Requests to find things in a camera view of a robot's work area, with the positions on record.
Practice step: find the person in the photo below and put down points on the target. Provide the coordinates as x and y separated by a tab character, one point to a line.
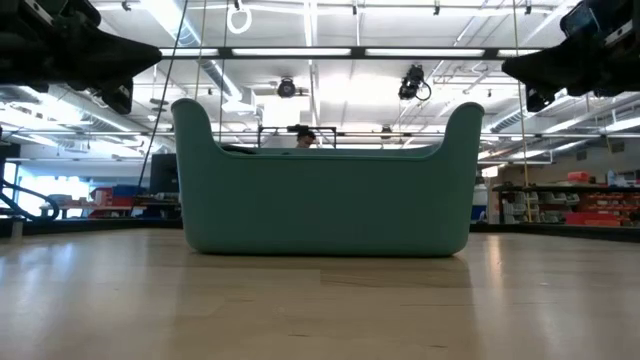
306	139

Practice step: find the teal plastic bin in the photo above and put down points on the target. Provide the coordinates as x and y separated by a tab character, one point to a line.
325	205

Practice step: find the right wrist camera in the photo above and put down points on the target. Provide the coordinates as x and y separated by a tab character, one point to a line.
580	20

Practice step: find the black aluminium table frame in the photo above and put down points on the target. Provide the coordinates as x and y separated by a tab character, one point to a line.
575	231

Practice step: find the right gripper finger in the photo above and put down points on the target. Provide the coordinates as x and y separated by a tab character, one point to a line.
555	77
560	57

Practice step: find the black round overhead camera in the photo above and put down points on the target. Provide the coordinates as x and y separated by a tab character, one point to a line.
286	89

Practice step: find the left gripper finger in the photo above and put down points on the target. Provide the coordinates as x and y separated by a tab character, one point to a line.
110	45
110	67

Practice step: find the shelf with red bins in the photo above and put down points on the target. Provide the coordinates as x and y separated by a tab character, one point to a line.
600	217

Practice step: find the black overhead beam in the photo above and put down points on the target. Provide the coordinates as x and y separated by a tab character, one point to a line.
225	52

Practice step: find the black computer monitor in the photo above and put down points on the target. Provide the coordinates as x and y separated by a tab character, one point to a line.
164	172

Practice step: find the red and blue storage bins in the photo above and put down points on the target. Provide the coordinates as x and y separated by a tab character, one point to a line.
117	200

